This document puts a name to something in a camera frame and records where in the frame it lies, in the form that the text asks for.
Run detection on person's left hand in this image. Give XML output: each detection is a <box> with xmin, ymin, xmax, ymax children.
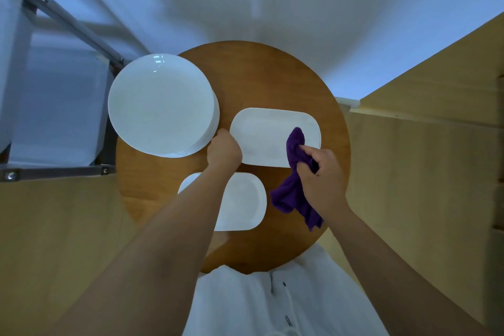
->
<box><xmin>206</xmin><ymin>128</ymin><xmax>243</xmax><ymax>176</ymax></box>

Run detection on person's right hand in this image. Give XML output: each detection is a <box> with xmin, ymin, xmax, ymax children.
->
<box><xmin>296</xmin><ymin>145</ymin><xmax>350</xmax><ymax>222</ymax></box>

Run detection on purple cleaning cloth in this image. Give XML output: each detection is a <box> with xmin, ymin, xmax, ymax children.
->
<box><xmin>269</xmin><ymin>127</ymin><xmax>324</xmax><ymax>232</ymax></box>

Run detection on stack of white rectangular plates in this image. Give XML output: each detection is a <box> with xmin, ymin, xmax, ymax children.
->
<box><xmin>229</xmin><ymin>107</ymin><xmax>322</xmax><ymax>169</ymax></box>

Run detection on white oblong serving plate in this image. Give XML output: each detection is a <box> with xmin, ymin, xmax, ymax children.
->
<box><xmin>177</xmin><ymin>172</ymin><xmax>268</xmax><ymax>232</ymax></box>

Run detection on stack of white round plates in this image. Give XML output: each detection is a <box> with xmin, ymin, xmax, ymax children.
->
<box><xmin>108</xmin><ymin>53</ymin><xmax>221</xmax><ymax>159</ymax></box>

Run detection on steel three-tier cart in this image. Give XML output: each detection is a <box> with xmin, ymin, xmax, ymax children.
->
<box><xmin>0</xmin><ymin>0</ymin><xmax>131</xmax><ymax>183</ymax></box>

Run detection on person's right forearm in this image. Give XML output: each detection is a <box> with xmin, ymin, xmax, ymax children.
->
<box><xmin>325</xmin><ymin>205</ymin><xmax>493</xmax><ymax>336</ymax></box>

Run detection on person's left forearm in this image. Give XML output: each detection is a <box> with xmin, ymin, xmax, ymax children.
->
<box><xmin>47</xmin><ymin>166</ymin><xmax>237</xmax><ymax>336</ymax></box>

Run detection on person's white garment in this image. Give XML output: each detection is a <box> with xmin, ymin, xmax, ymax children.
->
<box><xmin>183</xmin><ymin>245</ymin><xmax>391</xmax><ymax>336</ymax></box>

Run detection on round wooden side table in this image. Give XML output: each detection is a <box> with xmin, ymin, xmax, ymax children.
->
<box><xmin>115</xmin><ymin>40</ymin><xmax>352</xmax><ymax>274</ymax></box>

